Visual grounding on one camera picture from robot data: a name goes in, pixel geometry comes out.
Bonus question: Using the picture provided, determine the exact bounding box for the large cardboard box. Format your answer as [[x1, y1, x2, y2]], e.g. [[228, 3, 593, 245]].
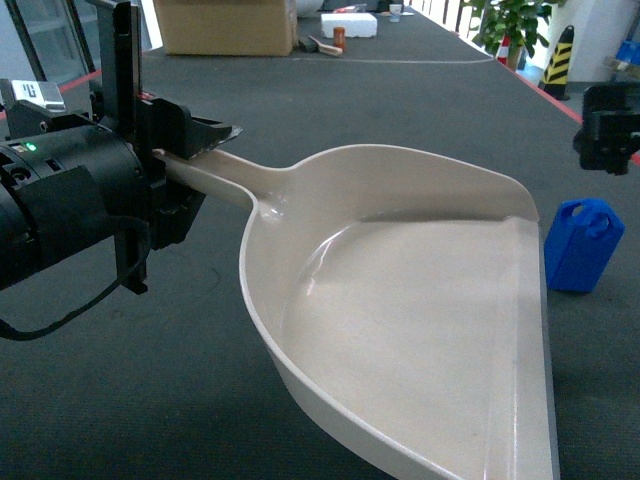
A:
[[154, 0, 298, 56]]

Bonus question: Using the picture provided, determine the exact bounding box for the small orange bottle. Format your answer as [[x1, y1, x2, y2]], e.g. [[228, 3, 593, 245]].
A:
[[333, 26, 346, 50]]

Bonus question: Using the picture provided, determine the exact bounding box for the yellow black traffic cone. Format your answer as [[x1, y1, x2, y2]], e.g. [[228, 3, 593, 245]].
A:
[[538, 25, 575, 101]]

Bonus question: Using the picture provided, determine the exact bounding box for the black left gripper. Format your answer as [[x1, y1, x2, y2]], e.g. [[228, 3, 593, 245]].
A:
[[89, 82, 244, 251]]

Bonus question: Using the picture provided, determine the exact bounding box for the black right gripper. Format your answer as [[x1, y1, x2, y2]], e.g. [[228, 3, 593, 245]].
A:
[[573, 83, 639, 175]]

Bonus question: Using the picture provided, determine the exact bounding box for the wooden handled brush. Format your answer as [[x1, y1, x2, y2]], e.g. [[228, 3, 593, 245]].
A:
[[299, 35, 343, 57]]

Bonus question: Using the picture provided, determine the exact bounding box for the beige plastic dustpan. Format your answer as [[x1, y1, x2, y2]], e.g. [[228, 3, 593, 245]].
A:
[[156, 144, 559, 479]]

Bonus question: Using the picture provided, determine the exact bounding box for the white foam box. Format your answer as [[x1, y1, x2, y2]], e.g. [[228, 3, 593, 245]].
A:
[[320, 13, 378, 38]]

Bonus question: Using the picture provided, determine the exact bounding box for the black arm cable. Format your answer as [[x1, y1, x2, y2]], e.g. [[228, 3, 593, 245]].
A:
[[0, 215, 152, 342]]

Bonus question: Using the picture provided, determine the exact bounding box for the blue plastic block part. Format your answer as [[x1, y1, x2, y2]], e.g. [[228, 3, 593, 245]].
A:
[[544, 198, 625, 293]]

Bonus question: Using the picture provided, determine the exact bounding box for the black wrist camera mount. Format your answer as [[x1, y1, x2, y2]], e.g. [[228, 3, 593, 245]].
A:
[[89, 0, 141, 136]]

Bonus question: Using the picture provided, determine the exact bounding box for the red white traffic cone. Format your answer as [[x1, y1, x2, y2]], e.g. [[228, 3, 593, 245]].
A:
[[496, 35, 510, 65]]

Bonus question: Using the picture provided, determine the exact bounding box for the white paper cup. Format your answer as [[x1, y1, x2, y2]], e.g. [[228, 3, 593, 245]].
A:
[[389, 3, 403, 23]]

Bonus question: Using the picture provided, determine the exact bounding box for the green potted plant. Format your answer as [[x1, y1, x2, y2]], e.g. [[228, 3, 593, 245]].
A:
[[461, 0, 566, 70]]

